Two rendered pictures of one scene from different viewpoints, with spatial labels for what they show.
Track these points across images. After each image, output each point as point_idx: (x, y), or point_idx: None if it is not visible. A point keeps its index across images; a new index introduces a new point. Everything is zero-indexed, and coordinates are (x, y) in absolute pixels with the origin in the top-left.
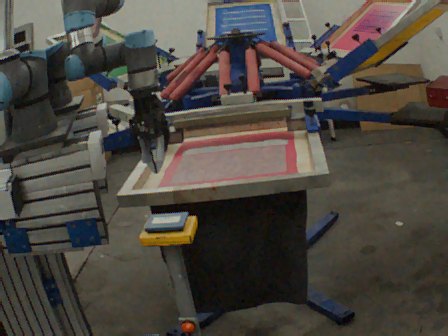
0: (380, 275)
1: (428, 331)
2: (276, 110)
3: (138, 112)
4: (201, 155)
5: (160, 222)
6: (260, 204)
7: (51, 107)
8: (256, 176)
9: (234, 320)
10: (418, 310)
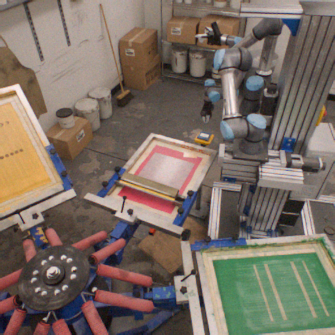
0: None
1: (91, 218)
2: (131, 173)
3: (211, 104)
4: (171, 186)
5: (206, 134)
6: None
7: (242, 100)
8: (165, 154)
9: None
10: (78, 237)
